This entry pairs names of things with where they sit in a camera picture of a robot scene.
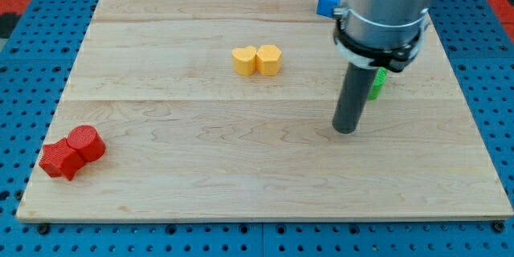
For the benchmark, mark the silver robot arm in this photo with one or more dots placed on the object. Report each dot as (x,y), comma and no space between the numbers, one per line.
(380,33)

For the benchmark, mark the wooden board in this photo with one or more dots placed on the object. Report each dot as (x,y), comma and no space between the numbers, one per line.
(190,140)

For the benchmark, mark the red star block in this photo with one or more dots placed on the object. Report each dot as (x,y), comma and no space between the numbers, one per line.
(61,160)

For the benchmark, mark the yellow hexagon block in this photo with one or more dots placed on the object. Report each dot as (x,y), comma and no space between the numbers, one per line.
(268,60)

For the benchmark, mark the yellow heart block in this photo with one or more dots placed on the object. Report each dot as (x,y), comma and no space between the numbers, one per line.
(243,60)

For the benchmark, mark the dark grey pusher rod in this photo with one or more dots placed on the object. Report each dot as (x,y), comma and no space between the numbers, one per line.
(353,97)

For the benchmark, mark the green block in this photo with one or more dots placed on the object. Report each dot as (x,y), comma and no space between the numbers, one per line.
(378,83)

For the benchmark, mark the blue cube block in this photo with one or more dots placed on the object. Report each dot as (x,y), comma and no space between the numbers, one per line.
(325,7)

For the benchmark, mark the red cylinder block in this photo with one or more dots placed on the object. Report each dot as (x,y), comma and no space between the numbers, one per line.
(86,141)

